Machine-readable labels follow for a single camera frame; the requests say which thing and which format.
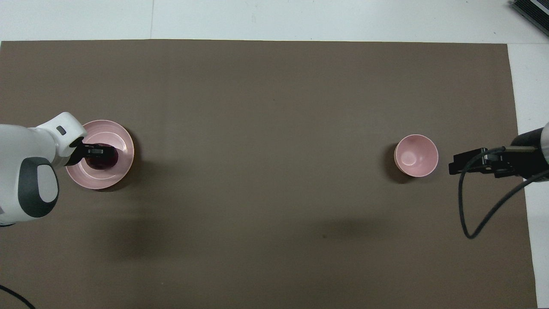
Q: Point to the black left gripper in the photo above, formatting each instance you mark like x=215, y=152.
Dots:
x=78, y=154

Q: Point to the dark red apple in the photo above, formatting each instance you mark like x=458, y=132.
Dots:
x=105, y=162

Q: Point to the pink plate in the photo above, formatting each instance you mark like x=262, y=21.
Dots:
x=111, y=133

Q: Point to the brown table mat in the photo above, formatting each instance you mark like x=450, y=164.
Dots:
x=266, y=171

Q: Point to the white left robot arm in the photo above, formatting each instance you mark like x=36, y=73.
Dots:
x=25, y=146

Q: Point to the dark ribbed device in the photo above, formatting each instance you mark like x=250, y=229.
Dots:
x=534, y=13

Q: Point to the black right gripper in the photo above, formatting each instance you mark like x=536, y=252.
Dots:
x=529, y=161

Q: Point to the pink bowl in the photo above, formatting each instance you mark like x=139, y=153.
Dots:
x=418, y=156

